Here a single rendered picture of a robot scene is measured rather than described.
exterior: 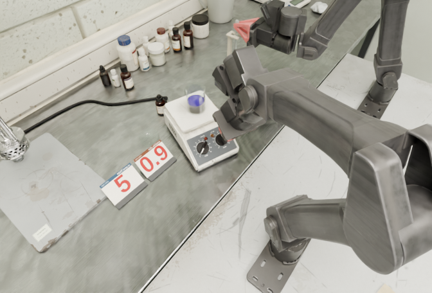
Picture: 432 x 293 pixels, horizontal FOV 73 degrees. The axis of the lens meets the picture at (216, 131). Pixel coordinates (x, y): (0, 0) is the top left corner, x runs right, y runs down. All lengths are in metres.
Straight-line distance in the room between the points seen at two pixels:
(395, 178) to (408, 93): 0.87
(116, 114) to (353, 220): 0.76
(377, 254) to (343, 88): 0.80
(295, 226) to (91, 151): 0.58
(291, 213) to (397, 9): 0.58
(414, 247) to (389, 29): 0.66
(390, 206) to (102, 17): 1.01
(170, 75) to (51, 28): 0.38
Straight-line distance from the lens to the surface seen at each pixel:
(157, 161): 0.78
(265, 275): 0.66
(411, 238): 0.33
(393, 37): 0.92
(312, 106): 0.37
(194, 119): 0.76
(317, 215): 0.45
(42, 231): 0.78
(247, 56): 0.52
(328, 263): 0.71
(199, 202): 0.72
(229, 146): 0.77
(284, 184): 0.77
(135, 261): 0.69
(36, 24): 1.03
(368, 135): 0.32
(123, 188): 0.76
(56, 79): 1.05
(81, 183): 0.81
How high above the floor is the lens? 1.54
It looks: 48 degrees down
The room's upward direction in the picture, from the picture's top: straight up
